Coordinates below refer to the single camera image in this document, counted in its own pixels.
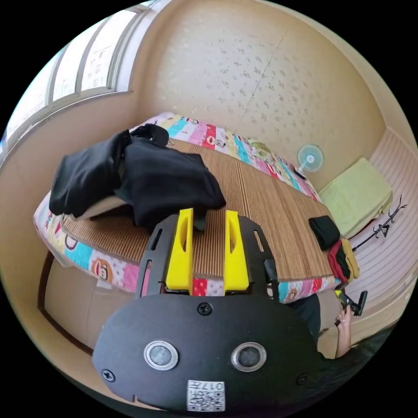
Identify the black coat stand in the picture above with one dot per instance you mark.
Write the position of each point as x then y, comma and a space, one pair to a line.
382, 227

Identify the bed with woven mat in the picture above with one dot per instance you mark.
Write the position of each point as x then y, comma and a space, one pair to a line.
261, 202

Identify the green folded cushion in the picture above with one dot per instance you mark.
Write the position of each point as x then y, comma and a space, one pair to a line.
356, 192

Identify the person's right forearm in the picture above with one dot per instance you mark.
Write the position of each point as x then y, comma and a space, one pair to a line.
343, 341

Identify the beige flat folding board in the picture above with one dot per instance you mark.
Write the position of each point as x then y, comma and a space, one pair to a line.
103, 207

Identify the light blue electric fan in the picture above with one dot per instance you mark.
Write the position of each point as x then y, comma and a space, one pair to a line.
310, 159

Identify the black long sleeve shirt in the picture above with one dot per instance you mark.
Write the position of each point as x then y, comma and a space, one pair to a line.
156, 183

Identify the person's body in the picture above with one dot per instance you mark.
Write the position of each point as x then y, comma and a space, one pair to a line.
352, 369

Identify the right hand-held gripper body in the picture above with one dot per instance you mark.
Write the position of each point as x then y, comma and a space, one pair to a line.
350, 304

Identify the pile of clothes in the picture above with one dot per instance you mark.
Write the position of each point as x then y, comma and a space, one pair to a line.
330, 238

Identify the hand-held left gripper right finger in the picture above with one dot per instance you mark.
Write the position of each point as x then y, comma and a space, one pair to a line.
236, 274

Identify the person's right hand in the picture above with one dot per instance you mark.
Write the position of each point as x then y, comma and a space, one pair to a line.
344, 318

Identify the window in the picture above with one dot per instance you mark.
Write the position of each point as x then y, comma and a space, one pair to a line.
65, 75

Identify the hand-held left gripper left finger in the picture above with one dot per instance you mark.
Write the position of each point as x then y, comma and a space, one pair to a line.
178, 274

